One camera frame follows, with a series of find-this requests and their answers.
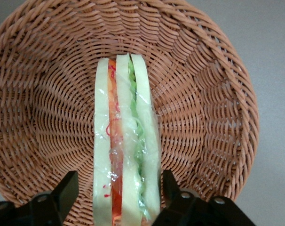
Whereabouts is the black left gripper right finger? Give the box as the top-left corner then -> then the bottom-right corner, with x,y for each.
151,169 -> 256,226

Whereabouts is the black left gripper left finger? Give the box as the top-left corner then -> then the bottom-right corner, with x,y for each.
0,170 -> 79,226

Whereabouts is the triangle sandwich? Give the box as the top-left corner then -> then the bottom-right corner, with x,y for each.
93,52 -> 162,226

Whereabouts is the round brown wicker basket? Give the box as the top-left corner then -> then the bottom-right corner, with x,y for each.
0,0 -> 261,226

